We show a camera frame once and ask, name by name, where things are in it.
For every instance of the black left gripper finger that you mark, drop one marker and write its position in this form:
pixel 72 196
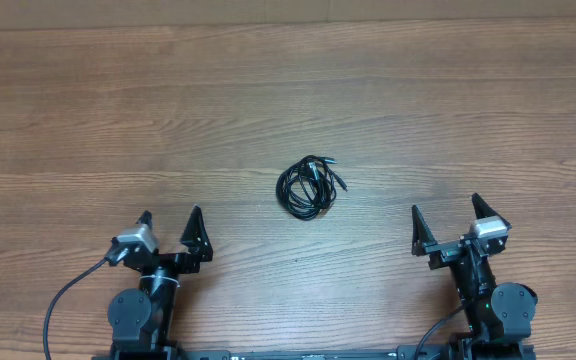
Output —
pixel 146 219
pixel 195 237

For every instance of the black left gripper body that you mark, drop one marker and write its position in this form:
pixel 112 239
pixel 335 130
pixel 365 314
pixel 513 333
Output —
pixel 181 263

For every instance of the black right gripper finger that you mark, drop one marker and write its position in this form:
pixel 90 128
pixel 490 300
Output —
pixel 422 238
pixel 483 210

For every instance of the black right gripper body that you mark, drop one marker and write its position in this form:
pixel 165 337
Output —
pixel 444 253

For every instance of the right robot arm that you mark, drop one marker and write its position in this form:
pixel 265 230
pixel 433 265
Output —
pixel 499 315

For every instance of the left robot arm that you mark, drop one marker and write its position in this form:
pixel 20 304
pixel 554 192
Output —
pixel 141 317

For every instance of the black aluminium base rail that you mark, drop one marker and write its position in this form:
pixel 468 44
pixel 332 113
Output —
pixel 402 352

